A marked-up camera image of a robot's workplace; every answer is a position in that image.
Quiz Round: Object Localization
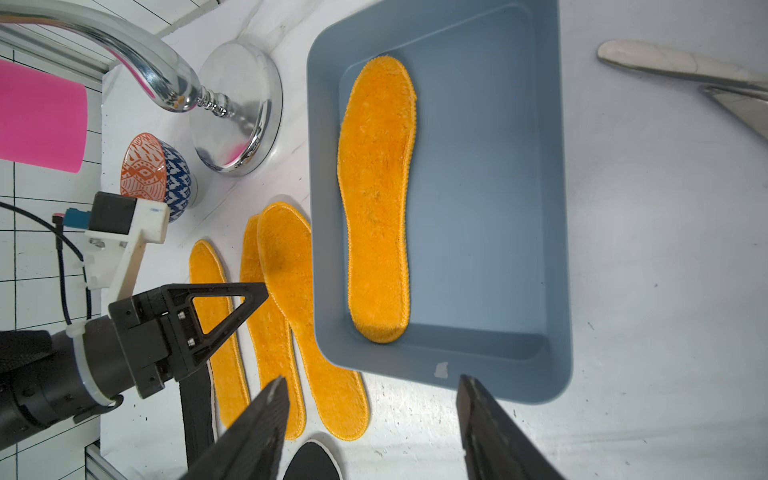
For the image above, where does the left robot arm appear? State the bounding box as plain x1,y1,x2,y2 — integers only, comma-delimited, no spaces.
1,282,269,448

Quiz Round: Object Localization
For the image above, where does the black insole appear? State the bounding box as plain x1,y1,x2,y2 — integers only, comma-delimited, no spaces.
178,365,215,468
283,439,342,480

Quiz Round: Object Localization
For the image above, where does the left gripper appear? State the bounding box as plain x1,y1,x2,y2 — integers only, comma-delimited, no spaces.
65,283,269,408

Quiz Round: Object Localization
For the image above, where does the pink plastic goblet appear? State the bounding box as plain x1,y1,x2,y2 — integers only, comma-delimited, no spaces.
0,61,88,173

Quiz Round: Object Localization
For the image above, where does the silver fork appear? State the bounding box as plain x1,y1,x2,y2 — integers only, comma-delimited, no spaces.
597,39,767,92

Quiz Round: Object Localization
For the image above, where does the black insole left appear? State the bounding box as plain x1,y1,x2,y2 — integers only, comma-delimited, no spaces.
178,365,215,468

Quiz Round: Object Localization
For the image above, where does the blue grey storage box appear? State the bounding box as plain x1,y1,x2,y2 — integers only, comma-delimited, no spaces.
307,1,573,404

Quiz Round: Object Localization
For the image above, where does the chrome glass holder stand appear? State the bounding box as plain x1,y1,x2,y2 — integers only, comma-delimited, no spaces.
1,1,283,176

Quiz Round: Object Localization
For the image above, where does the silver knife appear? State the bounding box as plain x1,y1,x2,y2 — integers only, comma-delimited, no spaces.
699,85,767,140

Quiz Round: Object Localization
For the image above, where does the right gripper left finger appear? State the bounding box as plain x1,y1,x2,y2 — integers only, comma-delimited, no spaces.
184,376,290,479

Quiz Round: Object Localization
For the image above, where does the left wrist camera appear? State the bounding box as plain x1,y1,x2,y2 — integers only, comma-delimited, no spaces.
63,191,170,305

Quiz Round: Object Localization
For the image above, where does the yellow insole overlapping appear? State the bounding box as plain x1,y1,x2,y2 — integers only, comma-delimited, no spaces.
257,202,370,441

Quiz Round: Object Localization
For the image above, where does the yellow insole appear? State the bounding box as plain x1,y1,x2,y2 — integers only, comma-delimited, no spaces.
337,56,417,344
239,215,306,440
188,239,252,429

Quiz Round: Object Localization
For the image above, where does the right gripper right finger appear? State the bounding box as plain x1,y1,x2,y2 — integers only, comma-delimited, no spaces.
457,375,563,479

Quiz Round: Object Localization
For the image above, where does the black insole right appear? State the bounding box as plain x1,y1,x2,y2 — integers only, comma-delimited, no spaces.
283,439,342,480

